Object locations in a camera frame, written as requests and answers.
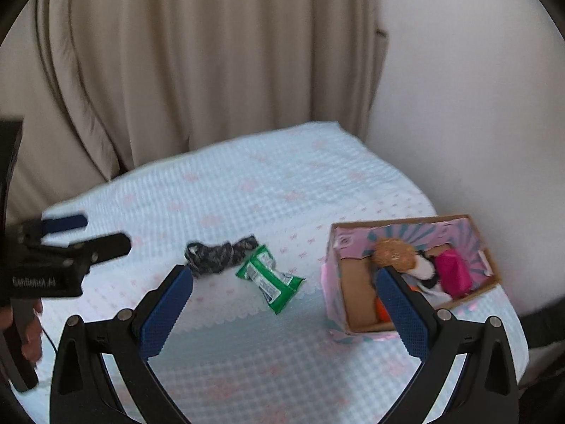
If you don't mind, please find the person's left hand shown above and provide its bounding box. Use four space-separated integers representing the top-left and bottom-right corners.
21 298 44 364

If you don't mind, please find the round brown cookie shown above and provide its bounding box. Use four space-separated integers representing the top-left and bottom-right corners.
374 238 418 272

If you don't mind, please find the pink pouch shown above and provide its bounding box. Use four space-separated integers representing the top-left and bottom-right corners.
435 248 473 299

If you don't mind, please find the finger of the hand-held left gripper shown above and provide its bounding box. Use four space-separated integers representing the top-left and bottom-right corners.
82 232 132 266
42 214 88 233

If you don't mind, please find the pink patterned cardboard box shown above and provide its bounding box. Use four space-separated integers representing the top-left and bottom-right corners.
322 214 503 344

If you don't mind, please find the light grey plush toy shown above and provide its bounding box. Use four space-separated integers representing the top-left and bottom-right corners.
408 283 455 309

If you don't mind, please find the green tissue packet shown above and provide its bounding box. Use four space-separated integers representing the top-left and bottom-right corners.
235 245 307 315

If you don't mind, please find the beige pleated curtain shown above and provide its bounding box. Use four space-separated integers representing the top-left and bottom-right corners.
35 0 389 182

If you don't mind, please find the dark striped cloth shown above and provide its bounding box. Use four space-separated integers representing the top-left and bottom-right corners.
184 235 259 279

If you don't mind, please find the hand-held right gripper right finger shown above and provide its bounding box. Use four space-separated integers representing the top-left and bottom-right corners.
375 266 518 424

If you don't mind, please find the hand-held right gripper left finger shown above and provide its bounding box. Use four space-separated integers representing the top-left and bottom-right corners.
49 264 195 424

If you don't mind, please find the black white plush toy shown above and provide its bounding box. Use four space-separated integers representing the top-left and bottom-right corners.
412 251 442 290

